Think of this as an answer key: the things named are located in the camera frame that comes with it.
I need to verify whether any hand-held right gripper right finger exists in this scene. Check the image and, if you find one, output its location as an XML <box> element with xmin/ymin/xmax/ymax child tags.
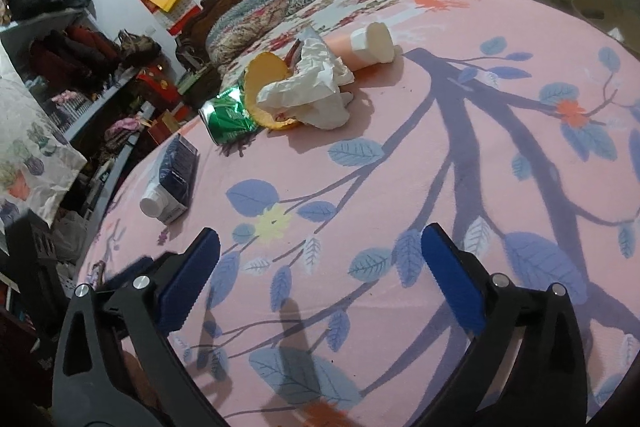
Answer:
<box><xmin>420</xmin><ymin>223</ymin><xmax>596</xmax><ymax>427</ymax></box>

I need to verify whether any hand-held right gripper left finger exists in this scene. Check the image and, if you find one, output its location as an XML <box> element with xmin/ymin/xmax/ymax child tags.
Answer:
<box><xmin>50</xmin><ymin>227</ymin><xmax>231</xmax><ymax>427</ymax></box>

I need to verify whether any blue carton with white cap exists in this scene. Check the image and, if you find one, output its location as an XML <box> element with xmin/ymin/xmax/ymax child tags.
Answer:
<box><xmin>139</xmin><ymin>134</ymin><xmax>200</xmax><ymax>225</ymax></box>

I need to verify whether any crushed green drink can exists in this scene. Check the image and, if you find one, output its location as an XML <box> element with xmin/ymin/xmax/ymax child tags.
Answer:
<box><xmin>198</xmin><ymin>86</ymin><xmax>261</xmax><ymax>145</ymax></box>

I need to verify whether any pink printed blanket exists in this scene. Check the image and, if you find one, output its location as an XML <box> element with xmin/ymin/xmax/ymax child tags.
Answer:
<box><xmin>75</xmin><ymin>0</ymin><xmax>640</xmax><ymax>427</ymax></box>

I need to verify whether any black plastic crate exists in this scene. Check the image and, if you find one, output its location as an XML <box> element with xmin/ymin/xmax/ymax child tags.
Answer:
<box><xmin>0</xmin><ymin>212</ymin><xmax>71</xmax><ymax>338</ymax></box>

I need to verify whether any grey storage shelf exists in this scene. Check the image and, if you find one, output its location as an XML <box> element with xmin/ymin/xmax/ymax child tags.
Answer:
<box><xmin>0</xmin><ymin>7</ymin><xmax>156</xmax><ymax>218</ymax></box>

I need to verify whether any red bag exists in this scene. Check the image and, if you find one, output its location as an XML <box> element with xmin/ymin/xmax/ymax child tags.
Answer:
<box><xmin>137</xmin><ymin>67</ymin><xmax>181</xmax><ymax>105</ymax></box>

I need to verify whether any plant-printed cloth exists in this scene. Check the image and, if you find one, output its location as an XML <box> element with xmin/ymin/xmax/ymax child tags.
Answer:
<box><xmin>0</xmin><ymin>77</ymin><xmax>88</xmax><ymax>228</ymax></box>

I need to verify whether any yellow fruit peel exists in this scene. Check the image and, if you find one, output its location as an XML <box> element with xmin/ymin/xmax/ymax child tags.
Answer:
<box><xmin>243</xmin><ymin>53</ymin><xmax>303</xmax><ymax>131</ymax></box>

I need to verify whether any crumpled white tissue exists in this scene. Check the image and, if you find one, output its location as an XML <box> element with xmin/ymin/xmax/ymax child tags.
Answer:
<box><xmin>256</xmin><ymin>27</ymin><xmax>356</xmax><ymax>129</ymax></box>

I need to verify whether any brown handbag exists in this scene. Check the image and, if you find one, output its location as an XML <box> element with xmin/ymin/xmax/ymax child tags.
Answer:
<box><xmin>117</xmin><ymin>29</ymin><xmax>162</xmax><ymax>68</ymax></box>

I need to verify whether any pink bottle with white cap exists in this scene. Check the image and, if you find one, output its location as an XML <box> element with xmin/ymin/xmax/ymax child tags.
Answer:
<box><xmin>322</xmin><ymin>22</ymin><xmax>396</xmax><ymax>72</ymax></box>

